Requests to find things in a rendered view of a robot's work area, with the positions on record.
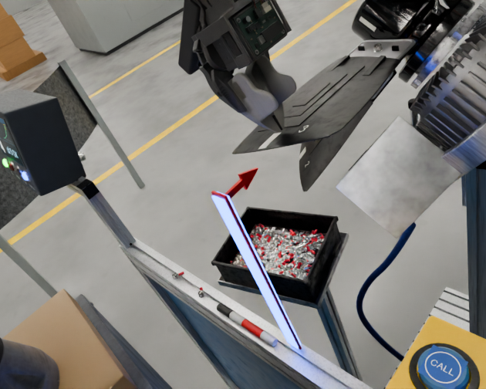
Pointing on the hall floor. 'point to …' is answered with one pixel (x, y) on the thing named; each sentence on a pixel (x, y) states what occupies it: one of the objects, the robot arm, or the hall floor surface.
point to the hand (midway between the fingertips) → (271, 123)
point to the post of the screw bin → (332, 323)
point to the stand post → (484, 247)
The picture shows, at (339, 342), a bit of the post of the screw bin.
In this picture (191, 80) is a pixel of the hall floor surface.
